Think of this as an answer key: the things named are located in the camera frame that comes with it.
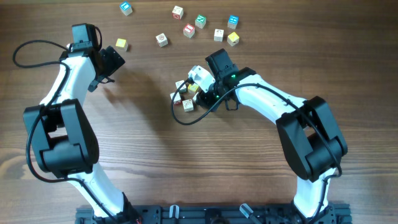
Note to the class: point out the blue-top block right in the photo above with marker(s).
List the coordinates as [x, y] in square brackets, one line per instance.
[233, 21]

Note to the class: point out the red M block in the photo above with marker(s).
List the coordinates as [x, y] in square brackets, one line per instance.
[177, 12]

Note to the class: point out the yellow-top block number 3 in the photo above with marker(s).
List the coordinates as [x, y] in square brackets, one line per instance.
[122, 44]

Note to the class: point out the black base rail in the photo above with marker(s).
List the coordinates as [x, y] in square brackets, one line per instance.
[274, 213]

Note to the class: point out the yellow S block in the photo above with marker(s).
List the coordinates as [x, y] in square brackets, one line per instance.
[193, 88]

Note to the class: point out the green V block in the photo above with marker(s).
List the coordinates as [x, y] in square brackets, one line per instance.
[181, 86]

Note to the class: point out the blue Z block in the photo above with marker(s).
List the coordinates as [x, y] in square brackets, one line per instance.
[218, 35]

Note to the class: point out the blue-top block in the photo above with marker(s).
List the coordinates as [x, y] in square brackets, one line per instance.
[126, 8]
[233, 21]

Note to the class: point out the yellow-top block right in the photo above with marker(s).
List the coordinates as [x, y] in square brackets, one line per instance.
[233, 39]

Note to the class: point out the red I block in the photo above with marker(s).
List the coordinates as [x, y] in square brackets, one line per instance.
[189, 31]

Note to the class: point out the blue-top block far left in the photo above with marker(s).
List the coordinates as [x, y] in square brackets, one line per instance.
[126, 8]

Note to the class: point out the green N top block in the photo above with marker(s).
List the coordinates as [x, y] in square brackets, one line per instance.
[200, 21]

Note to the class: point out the yellow W block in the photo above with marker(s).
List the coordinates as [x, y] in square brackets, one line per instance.
[188, 105]

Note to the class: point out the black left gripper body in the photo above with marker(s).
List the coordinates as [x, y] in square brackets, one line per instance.
[112, 63]

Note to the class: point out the red A block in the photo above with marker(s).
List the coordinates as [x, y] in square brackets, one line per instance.
[176, 98]

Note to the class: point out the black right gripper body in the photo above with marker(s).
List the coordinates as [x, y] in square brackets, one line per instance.
[214, 98]

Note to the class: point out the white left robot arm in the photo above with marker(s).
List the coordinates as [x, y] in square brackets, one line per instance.
[61, 144]

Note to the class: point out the red shell block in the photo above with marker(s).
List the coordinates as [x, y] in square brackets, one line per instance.
[161, 40]

